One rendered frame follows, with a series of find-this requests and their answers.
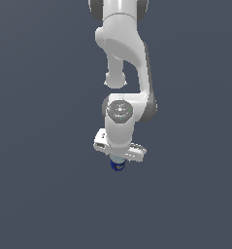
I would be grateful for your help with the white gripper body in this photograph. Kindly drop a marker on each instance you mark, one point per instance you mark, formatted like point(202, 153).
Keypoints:
point(103, 141)

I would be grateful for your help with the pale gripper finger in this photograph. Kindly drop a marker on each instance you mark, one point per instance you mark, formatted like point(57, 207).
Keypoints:
point(118, 160)

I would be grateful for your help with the small blue object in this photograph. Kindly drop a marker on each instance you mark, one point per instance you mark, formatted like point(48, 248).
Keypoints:
point(117, 166)

